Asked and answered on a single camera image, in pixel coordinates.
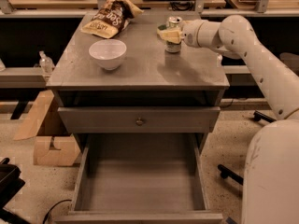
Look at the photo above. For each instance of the cardboard box pieces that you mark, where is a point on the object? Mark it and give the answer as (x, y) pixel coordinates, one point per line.
(53, 145)

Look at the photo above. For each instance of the closed grey drawer with knob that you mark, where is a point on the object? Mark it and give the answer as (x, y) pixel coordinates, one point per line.
(139, 119)

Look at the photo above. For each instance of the green 7up soda can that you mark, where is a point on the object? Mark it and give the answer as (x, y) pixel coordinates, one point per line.
(173, 42)

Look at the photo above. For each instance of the grey wooden drawer cabinet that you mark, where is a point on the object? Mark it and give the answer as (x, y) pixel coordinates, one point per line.
(148, 76)

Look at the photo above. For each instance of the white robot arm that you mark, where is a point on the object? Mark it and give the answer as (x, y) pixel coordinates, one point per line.
(270, 183)

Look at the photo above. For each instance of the white ceramic bowl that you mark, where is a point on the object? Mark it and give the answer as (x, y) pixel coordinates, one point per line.
(109, 54)

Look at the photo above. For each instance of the clear plastic bottle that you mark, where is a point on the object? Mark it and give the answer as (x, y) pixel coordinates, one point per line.
(46, 63)

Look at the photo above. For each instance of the brown chip bag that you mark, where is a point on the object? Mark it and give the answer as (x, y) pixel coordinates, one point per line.
(112, 18)

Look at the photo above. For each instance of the open grey bottom drawer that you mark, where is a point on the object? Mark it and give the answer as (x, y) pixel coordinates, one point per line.
(140, 178)

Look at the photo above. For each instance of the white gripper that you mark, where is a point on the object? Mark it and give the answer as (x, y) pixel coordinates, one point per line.
(190, 34)

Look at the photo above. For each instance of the yellow green sponge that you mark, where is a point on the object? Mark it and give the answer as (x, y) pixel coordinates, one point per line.
(161, 27)

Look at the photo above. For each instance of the black object lower left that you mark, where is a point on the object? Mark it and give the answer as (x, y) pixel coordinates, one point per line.
(10, 184)

